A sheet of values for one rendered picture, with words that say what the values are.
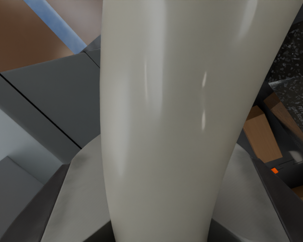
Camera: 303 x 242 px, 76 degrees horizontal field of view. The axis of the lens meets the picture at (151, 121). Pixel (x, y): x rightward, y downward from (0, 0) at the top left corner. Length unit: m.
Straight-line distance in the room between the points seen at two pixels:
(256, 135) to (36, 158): 1.03
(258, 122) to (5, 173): 1.06
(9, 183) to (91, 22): 0.95
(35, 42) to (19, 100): 0.98
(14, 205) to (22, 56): 1.16
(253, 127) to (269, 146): 0.15
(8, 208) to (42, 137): 0.13
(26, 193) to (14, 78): 0.23
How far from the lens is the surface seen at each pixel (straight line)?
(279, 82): 0.54
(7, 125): 0.43
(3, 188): 0.45
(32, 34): 1.41
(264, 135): 1.20
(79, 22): 1.25
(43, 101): 0.48
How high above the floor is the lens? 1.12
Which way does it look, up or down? 63 degrees down
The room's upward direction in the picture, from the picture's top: 161 degrees counter-clockwise
